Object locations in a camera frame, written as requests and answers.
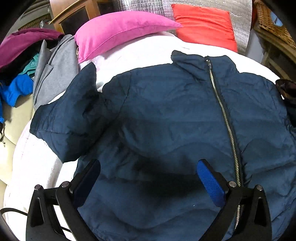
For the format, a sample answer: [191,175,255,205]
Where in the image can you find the grey coat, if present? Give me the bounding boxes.
[33,35,79,110]

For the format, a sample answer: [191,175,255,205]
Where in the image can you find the wooden pillar cabinet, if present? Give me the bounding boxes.
[50,0,115,35]

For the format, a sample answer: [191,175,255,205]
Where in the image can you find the white fluffy blanket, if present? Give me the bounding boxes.
[3,32,278,212]

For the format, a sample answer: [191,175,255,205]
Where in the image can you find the silver foil insulation panel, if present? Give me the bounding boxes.
[113,0,252,54]

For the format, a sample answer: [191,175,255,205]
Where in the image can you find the pink pillow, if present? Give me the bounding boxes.
[74,11,182,63]

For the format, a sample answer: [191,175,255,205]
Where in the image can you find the wicker basket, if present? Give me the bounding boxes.
[254,0,295,50]

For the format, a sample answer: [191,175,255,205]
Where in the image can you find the magenta velvet garment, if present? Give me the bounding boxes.
[1,28,64,68]

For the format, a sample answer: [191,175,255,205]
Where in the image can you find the red pillow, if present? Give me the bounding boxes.
[171,4,238,52]

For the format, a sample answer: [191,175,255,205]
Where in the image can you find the navy blue puffer jacket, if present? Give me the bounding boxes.
[30,51,295,240]

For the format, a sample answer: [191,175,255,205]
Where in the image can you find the teal garment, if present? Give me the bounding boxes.
[19,53,39,77]

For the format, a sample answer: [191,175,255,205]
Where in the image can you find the wooden side table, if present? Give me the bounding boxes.
[253,21,295,82]

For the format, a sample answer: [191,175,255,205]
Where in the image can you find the blue garment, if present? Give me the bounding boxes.
[1,74,33,124]

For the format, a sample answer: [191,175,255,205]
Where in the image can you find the black cable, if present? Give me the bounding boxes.
[0,207,72,233]

